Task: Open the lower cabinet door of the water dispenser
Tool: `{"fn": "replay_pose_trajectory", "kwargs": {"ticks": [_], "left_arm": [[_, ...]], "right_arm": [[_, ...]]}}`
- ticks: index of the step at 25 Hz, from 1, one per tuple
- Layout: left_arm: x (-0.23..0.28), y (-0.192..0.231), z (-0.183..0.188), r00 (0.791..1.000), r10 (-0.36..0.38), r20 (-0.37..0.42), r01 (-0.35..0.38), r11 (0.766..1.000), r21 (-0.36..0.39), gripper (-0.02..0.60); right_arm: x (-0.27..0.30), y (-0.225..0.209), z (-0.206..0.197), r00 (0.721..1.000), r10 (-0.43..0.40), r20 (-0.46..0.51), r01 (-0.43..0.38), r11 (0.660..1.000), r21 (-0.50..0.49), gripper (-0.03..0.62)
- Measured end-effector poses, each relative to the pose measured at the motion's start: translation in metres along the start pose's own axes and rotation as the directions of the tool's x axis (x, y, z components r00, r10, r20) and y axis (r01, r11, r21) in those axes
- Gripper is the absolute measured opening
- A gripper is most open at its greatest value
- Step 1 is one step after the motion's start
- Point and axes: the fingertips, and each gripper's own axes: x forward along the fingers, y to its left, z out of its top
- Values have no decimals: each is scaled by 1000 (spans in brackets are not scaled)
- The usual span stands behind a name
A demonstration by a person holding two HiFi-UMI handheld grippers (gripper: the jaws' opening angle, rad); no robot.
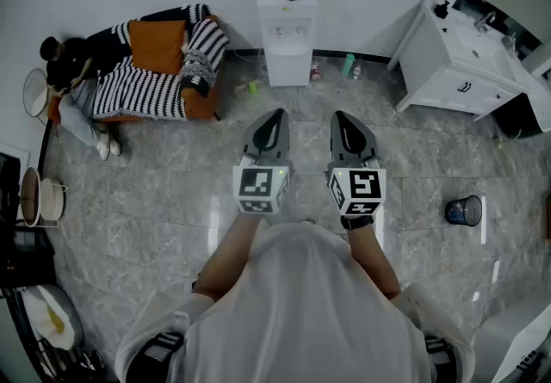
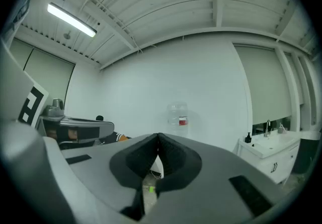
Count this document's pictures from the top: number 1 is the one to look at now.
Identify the orange cushion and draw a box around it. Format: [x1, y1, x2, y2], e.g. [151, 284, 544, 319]
[127, 19, 187, 76]

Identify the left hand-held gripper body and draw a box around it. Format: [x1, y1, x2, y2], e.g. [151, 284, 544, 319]
[232, 151, 295, 216]

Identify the round white wire table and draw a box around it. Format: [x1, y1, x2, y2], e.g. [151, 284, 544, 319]
[22, 67, 51, 120]

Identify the black shelf unit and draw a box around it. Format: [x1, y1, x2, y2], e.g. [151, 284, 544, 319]
[0, 151, 57, 290]

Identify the black wristwatch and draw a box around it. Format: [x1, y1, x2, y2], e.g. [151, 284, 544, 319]
[340, 213, 375, 231]

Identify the orange sofa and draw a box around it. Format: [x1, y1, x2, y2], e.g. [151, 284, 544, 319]
[46, 4, 225, 124]

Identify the person's left forearm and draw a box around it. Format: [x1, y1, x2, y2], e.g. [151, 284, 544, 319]
[193, 213, 262, 300]

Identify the black mesh waste bin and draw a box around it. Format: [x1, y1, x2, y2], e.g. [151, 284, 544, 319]
[444, 195, 483, 227]

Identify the white wall cable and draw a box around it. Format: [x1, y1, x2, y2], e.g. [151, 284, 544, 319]
[234, 49, 268, 71]

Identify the white water dispenser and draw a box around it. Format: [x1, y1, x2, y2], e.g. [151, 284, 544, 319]
[257, 0, 319, 88]

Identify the bin with white liner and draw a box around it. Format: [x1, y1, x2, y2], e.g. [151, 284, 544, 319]
[20, 284, 85, 352]

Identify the white appliance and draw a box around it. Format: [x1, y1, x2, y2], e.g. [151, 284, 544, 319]
[520, 40, 551, 133]

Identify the white furniture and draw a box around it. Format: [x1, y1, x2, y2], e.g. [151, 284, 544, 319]
[471, 299, 551, 383]

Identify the person's right forearm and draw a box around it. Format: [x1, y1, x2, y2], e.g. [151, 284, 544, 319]
[346, 224, 401, 300]

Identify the grey fringed throw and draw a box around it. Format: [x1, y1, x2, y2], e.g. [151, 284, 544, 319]
[183, 49, 216, 88]

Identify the white vanity cabinet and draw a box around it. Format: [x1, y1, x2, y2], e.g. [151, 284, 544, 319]
[386, 0, 529, 122]

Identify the white drip tray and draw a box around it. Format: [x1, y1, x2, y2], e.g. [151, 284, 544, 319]
[270, 43, 312, 58]

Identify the black white-print cushion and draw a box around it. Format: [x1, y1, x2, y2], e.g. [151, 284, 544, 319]
[180, 74, 212, 98]

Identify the person's white shirt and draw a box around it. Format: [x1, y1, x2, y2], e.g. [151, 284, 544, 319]
[115, 220, 477, 383]

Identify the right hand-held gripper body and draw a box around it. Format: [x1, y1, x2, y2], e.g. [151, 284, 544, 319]
[325, 156, 387, 219]

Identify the black white striped blanket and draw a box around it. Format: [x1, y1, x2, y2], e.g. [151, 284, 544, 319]
[92, 3, 232, 122]

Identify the black shoulder strap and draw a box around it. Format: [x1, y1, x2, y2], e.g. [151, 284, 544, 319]
[137, 331, 186, 383]
[424, 336, 458, 383]

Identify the round white wooden table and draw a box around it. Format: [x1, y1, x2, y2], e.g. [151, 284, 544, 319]
[20, 165, 69, 229]

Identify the chrome faucet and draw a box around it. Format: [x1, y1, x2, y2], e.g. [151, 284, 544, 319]
[473, 10, 497, 34]

